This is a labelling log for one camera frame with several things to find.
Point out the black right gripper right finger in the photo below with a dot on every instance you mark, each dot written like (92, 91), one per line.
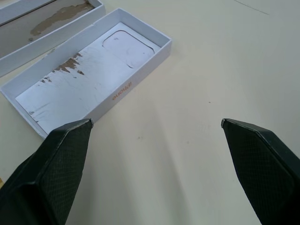
(260, 168)

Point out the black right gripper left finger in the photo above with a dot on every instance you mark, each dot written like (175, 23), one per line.
(56, 173)

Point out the white phone box base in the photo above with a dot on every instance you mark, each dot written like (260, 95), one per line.
(91, 70)

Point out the white phone box lid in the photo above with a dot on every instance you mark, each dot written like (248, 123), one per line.
(42, 28)

